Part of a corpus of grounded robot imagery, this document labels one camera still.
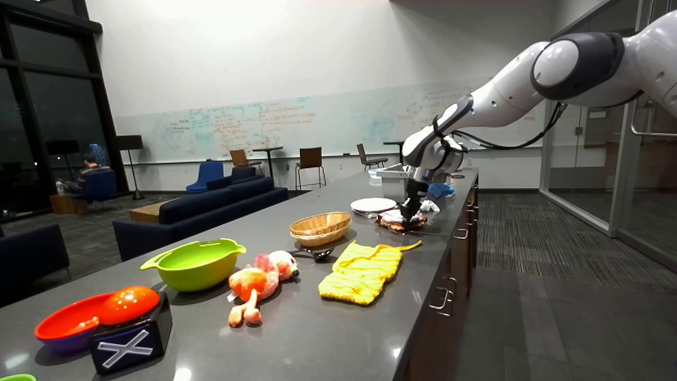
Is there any black box with white cross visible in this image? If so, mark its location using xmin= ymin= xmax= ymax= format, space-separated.
xmin=88 ymin=292 xmax=174 ymax=376

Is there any wooden coffee table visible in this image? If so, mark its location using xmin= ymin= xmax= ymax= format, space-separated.
xmin=129 ymin=198 xmax=178 ymax=224

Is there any navy sofa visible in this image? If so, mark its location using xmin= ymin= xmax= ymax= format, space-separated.
xmin=112 ymin=176 xmax=290 ymax=263

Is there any wicker basket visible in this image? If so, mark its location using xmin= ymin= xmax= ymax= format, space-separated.
xmin=289 ymin=211 xmax=353 ymax=248

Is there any orange dome lid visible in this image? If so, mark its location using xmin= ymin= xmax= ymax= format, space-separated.
xmin=97 ymin=286 xmax=161 ymax=326

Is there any black music stand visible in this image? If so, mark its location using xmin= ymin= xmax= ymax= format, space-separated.
xmin=45 ymin=139 xmax=80 ymax=181
xmin=116 ymin=134 xmax=145 ymax=201

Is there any blue lounge chair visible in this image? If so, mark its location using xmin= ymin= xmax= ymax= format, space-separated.
xmin=186 ymin=161 xmax=225 ymax=194

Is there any wooden chair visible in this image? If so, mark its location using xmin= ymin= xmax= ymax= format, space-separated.
xmin=295 ymin=147 xmax=327 ymax=191
xmin=229 ymin=149 xmax=263 ymax=173
xmin=356 ymin=143 xmax=389 ymax=171

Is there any window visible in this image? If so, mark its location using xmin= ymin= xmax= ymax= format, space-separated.
xmin=0 ymin=0 xmax=129 ymax=219

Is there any navy armchair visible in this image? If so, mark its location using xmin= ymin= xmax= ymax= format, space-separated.
xmin=0 ymin=223 xmax=71 ymax=309

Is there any whiteboard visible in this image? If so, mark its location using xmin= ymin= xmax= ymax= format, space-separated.
xmin=113 ymin=78 xmax=546 ymax=164

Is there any wooden side table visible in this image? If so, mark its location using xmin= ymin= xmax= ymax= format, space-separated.
xmin=50 ymin=193 xmax=88 ymax=215

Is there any blue armchair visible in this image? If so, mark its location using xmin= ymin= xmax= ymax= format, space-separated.
xmin=73 ymin=169 xmax=118 ymax=206

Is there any pink orange plush toy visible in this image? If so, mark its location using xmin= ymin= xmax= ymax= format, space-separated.
xmin=227 ymin=250 xmax=300 ymax=328

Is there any person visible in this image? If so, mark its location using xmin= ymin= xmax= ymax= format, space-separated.
xmin=68 ymin=153 xmax=112 ymax=194

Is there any glass door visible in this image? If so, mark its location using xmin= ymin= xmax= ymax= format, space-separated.
xmin=608 ymin=0 xmax=677 ymax=268

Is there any white plate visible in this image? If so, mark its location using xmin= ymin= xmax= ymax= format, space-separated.
xmin=350 ymin=197 xmax=398 ymax=214

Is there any orange plastic bowl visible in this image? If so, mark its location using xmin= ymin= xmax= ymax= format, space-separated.
xmin=34 ymin=292 xmax=115 ymax=342

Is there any black spoon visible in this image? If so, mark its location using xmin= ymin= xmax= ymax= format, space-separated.
xmin=288 ymin=246 xmax=335 ymax=263

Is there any green plastic bowl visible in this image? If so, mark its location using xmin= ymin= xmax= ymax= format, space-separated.
xmin=140 ymin=238 xmax=248 ymax=293

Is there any black high table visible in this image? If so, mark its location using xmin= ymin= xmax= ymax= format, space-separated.
xmin=252 ymin=146 xmax=284 ymax=178
xmin=382 ymin=140 xmax=406 ymax=165

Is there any packet of noodles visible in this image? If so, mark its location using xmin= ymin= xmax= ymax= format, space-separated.
xmin=376 ymin=208 xmax=428 ymax=233

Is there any yellow knitted cloth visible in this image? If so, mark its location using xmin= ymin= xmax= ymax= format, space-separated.
xmin=317 ymin=240 xmax=423 ymax=306

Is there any white container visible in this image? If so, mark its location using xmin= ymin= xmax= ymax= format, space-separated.
xmin=368 ymin=164 xmax=411 ymax=203

